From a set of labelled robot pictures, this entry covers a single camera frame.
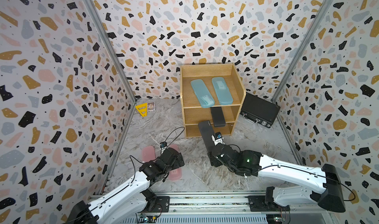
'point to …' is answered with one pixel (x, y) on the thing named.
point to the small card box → (151, 106)
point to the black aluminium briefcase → (259, 110)
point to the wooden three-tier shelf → (194, 111)
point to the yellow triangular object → (142, 109)
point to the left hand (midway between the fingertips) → (178, 159)
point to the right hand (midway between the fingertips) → (212, 152)
